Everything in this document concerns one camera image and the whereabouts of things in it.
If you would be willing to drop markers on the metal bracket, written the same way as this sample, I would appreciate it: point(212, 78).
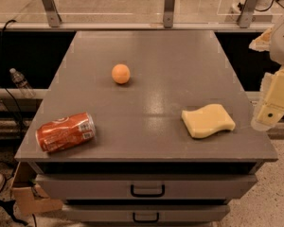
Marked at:
point(168, 13)
point(52, 15)
point(247, 13)

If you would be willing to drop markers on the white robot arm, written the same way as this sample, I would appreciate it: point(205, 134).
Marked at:
point(276, 51)

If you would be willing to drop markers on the cardboard box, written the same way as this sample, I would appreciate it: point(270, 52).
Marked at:
point(29, 196)

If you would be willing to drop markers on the middle metal bracket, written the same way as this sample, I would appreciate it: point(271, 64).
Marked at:
point(168, 13)

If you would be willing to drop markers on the upper drawer black handle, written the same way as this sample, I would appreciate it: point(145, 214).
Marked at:
point(144, 192)

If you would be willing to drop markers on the orange fruit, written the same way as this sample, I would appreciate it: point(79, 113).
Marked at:
point(121, 73)

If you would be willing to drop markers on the left metal bracket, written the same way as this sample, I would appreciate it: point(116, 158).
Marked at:
point(52, 15)

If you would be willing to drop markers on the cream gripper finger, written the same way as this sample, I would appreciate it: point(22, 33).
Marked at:
point(270, 106)
point(262, 42)

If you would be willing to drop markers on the right metal bracket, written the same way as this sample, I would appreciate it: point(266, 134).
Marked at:
point(247, 13)

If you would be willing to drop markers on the red coke can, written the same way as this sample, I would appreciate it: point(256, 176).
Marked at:
point(65, 132)

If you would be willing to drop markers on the grey drawer cabinet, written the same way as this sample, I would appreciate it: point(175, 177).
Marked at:
point(141, 138)

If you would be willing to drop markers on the yellow sponge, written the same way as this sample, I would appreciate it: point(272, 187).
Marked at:
point(207, 120)

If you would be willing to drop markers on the drawer black handle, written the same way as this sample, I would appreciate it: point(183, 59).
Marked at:
point(144, 192)
point(145, 218)

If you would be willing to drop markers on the clear plastic water bottle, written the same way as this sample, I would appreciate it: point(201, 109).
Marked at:
point(21, 83)

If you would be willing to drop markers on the lower drawer black handle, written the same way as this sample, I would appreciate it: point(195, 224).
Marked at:
point(145, 218)

